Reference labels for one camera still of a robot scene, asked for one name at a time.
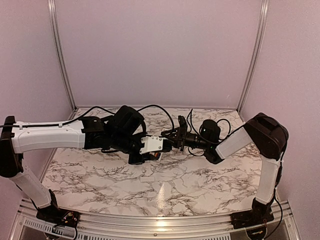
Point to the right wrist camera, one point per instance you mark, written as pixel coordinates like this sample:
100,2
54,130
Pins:
182,122

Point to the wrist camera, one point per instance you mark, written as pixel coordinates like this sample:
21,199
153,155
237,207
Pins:
182,122
155,144

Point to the left aluminium frame post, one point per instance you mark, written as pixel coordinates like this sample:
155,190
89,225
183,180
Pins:
59,52

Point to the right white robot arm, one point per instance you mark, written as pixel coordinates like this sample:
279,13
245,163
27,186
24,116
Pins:
268,135

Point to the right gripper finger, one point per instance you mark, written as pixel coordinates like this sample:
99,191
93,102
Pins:
169,144
170,132

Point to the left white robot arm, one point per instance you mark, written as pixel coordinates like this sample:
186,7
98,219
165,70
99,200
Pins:
123,131

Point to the front aluminium rail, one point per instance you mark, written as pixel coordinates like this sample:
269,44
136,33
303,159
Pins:
100,226

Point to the aluminium frame post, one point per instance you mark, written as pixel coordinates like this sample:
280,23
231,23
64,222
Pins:
59,52
261,28

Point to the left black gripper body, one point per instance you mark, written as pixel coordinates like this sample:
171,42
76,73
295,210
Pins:
134,160

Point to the white battery cover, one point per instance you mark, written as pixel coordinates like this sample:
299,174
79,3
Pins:
147,179

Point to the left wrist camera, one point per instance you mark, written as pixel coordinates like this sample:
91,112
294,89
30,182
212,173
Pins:
155,144

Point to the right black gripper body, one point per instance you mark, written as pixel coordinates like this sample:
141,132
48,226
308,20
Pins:
192,141

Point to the right aluminium frame post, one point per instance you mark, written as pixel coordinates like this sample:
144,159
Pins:
261,28

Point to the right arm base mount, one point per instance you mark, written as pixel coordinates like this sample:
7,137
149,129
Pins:
258,214

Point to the white remote control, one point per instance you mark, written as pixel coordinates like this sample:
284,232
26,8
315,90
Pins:
158,133

